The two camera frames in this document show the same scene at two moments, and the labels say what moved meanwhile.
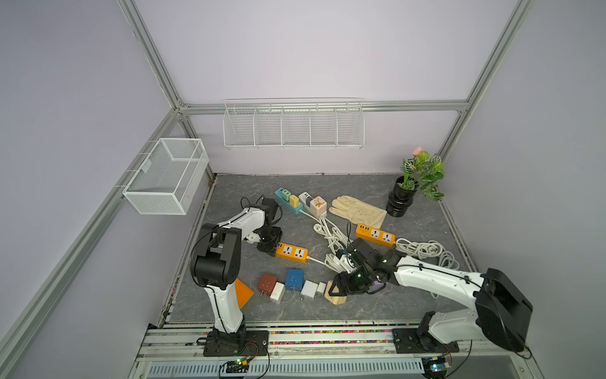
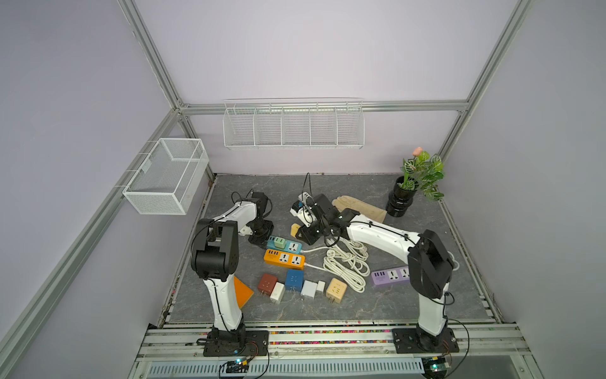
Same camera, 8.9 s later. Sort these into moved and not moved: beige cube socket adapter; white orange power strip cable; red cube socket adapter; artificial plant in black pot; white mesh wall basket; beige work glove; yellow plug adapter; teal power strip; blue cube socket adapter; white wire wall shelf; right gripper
Moved: teal power strip; white orange power strip cable; yellow plug adapter; right gripper
Not moved: beige cube socket adapter; white wire wall shelf; red cube socket adapter; beige work glove; blue cube socket adapter; artificial plant in black pot; white mesh wall basket
